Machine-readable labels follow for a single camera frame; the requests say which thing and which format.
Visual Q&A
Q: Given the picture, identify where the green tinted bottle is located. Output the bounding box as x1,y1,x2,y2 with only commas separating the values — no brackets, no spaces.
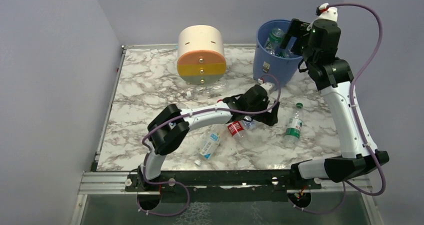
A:
264,27,285,55

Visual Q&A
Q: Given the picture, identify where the green white label bottle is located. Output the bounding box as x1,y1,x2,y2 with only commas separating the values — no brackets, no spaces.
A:
284,102,304,146

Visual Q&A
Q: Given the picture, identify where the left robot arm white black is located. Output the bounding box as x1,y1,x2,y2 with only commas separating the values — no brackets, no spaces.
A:
140,82,280,184

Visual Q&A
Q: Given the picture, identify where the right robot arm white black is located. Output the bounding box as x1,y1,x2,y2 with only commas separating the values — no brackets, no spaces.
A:
280,18,390,183

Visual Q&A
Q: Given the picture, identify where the blue plastic bin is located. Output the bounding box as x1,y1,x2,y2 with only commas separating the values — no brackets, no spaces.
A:
252,19,302,87

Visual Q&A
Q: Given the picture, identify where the clear blue tinted bottle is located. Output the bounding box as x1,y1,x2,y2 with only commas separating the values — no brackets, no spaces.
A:
242,116,256,130

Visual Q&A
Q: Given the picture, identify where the red nongfu label bottle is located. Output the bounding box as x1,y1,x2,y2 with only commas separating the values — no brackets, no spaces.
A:
220,110,246,139

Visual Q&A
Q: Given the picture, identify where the clear unlabelled bottle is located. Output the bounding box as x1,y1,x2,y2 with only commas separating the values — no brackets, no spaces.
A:
186,81,228,98

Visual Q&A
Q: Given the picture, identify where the white suntory label bottle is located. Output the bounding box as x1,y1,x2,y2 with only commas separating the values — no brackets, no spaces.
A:
194,124,225,167

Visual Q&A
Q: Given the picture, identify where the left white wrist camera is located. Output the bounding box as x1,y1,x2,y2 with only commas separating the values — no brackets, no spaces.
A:
257,78,275,95

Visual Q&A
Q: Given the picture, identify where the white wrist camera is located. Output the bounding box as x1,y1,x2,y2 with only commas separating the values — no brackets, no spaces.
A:
306,2,338,31
257,78,275,95

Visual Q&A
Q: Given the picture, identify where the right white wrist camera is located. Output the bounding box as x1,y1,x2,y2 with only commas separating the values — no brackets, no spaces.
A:
306,2,338,31

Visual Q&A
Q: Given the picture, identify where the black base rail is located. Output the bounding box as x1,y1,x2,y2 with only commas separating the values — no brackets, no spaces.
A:
124,167,321,209

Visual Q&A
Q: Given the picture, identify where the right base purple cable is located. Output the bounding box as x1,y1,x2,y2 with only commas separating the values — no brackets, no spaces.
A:
286,180,347,215

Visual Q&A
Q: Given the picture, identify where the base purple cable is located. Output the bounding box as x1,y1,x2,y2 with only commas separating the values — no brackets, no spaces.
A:
286,180,347,215
136,180,191,218

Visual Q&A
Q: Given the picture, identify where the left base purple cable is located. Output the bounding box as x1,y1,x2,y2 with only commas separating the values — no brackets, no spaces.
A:
136,180,191,218

